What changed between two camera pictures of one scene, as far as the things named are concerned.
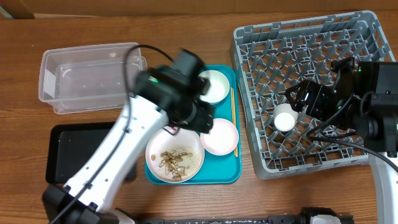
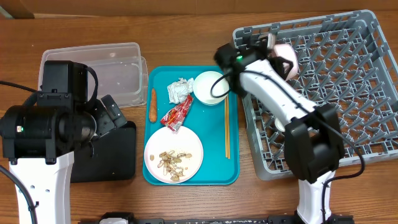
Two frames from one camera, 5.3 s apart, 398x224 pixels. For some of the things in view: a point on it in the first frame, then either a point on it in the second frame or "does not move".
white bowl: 219,89 does not move
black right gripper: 303,88 → 278,61
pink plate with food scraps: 175,158 does not move
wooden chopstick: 236,152 → 228,125
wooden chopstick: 233,105 → 226,126
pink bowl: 222,139 → 288,52
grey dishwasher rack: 272,58 does not move
